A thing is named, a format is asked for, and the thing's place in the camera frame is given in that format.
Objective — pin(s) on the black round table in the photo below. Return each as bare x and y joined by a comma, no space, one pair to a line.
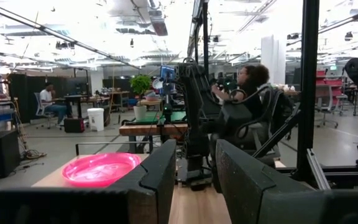
76,99

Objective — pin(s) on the pink translucent wave plate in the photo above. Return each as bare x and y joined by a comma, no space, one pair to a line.
98,169

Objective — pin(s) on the red storage bins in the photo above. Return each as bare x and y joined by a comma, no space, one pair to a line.
329,82

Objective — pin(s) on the black office chair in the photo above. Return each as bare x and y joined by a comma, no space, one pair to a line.
278,105

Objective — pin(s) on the black aluminium rig frame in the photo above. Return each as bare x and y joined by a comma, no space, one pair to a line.
308,93

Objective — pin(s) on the black room divider panel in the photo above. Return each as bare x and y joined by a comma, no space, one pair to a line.
26,93

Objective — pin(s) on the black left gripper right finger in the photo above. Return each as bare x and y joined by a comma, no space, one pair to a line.
291,208

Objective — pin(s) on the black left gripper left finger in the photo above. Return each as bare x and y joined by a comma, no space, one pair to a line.
73,207

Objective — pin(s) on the blue computer monitor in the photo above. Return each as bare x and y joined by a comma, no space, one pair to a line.
167,73

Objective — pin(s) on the white bucket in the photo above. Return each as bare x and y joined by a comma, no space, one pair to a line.
95,119

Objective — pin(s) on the small black box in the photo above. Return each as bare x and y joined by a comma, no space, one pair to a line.
73,125

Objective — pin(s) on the grey office chair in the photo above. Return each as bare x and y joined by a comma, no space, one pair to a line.
328,99
40,107

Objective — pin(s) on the seated person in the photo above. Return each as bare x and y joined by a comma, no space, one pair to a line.
47,98
253,81

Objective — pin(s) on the green potted plant white pot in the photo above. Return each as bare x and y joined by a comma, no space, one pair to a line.
140,93

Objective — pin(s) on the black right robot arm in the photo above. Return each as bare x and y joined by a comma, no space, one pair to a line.
194,124

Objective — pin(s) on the wooden table green mat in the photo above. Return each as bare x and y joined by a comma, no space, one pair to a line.
151,129

